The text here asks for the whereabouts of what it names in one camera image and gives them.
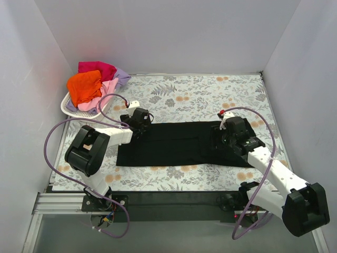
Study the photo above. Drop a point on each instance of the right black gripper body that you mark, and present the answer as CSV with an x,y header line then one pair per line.
x,y
217,137

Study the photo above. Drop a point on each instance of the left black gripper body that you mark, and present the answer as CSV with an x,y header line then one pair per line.
x,y
142,127

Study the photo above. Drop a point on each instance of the black t shirt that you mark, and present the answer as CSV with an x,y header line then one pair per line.
x,y
177,144

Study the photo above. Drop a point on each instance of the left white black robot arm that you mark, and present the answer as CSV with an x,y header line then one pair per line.
x,y
87,151

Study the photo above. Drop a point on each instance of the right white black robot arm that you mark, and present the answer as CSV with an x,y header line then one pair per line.
x,y
302,206

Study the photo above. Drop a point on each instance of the white plastic laundry basket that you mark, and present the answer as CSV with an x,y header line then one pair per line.
x,y
78,114

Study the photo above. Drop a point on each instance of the lavender t shirt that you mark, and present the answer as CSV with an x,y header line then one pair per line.
x,y
123,78

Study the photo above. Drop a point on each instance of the floral patterned table mat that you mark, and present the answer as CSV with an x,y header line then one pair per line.
x,y
177,98

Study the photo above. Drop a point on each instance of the magenta t shirt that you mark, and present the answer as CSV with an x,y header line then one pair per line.
x,y
106,70

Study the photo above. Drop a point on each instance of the orange t shirt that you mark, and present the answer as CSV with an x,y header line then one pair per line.
x,y
84,87

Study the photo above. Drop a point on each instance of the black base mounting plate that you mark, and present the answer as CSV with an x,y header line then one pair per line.
x,y
219,206

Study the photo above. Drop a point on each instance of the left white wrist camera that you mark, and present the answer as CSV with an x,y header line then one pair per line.
x,y
131,107

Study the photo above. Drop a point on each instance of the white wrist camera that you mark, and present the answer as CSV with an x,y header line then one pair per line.
x,y
131,107
223,115

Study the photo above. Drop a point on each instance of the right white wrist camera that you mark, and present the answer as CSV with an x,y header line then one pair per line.
x,y
223,115

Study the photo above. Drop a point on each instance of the aluminium frame rail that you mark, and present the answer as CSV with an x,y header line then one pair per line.
x,y
58,203

